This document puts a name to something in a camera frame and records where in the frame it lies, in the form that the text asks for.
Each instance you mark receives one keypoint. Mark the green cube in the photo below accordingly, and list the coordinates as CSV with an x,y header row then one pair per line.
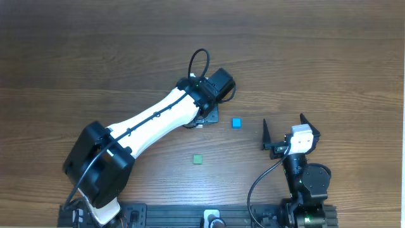
x,y
197,159

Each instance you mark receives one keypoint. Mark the mounting rail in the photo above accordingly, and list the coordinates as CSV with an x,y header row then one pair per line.
x,y
177,215

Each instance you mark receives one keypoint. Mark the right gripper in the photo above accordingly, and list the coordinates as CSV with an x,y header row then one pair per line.
x,y
278,149

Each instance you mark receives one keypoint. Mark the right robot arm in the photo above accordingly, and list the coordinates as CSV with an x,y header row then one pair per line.
x,y
308,183

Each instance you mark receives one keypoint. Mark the blue cube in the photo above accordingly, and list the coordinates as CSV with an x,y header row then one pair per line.
x,y
236,123

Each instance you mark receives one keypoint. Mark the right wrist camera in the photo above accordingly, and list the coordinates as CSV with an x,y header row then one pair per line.
x,y
300,139

